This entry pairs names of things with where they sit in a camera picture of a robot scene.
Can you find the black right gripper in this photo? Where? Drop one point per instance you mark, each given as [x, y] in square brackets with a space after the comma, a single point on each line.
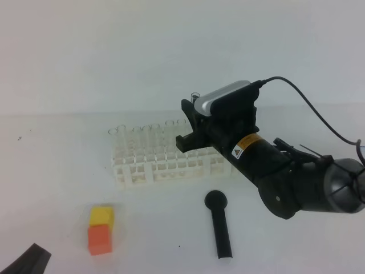
[232, 118]

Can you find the clear glass test tube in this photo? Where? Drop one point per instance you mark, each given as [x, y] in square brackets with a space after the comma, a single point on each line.
[194, 96]

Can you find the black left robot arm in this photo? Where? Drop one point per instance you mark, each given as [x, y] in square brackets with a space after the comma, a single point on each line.
[33, 261]

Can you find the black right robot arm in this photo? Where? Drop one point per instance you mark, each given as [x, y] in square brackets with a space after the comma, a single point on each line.
[288, 180]

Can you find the white plastic test tube rack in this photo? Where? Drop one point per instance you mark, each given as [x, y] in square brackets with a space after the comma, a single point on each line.
[130, 172]

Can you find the clear test tube far left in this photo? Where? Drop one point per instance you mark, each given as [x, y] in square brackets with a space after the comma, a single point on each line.
[113, 135]

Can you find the black plastic scoop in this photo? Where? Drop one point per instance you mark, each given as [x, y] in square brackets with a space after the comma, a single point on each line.
[216, 202]

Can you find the yellow foam cube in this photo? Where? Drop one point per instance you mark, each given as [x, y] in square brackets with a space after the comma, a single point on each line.
[102, 215]

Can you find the orange foam cube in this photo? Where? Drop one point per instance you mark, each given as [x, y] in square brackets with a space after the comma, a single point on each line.
[99, 239]

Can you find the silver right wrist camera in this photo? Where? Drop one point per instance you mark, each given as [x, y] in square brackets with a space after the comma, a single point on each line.
[203, 104]

